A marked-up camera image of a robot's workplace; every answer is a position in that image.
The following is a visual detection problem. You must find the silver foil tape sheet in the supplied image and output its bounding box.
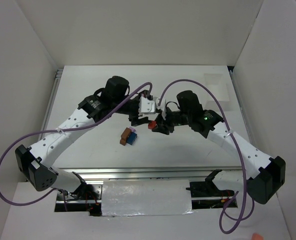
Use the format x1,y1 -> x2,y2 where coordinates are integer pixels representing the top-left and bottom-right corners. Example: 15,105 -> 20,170
101,179 -> 193,217

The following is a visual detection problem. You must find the aluminium frame rail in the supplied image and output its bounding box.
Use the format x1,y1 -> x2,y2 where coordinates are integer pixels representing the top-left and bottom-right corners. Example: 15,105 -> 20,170
46,65 -> 249,179

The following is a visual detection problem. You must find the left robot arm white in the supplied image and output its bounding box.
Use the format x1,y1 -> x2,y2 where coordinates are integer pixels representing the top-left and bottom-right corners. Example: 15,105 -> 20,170
15,76 -> 153,199

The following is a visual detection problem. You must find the blue notched wood block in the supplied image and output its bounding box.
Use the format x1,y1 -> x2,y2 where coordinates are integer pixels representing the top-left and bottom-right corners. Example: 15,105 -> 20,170
126,132 -> 138,145

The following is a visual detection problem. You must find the orange-red wood cube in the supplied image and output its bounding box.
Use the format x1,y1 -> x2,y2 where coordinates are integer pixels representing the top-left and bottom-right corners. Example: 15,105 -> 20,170
148,121 -> 157,130

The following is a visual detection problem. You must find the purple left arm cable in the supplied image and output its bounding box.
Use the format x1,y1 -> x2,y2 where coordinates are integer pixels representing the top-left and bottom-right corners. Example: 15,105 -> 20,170
0,82 -> 154,206

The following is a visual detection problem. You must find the brown arch wood block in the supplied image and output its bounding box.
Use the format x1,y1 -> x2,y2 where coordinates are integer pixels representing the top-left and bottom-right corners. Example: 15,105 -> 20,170
119,127 -> 132,146

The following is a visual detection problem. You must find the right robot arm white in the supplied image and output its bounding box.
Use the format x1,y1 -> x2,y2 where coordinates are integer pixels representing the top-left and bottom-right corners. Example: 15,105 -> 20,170
149,90 -> 286,205

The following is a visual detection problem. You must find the orange object at edge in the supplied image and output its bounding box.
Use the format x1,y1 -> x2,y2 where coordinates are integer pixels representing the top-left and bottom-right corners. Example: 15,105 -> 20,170
251,233 -> 264,240

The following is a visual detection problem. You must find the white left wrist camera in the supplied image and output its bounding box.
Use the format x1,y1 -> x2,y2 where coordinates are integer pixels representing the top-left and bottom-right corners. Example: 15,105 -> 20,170
138,96 -> 157,116

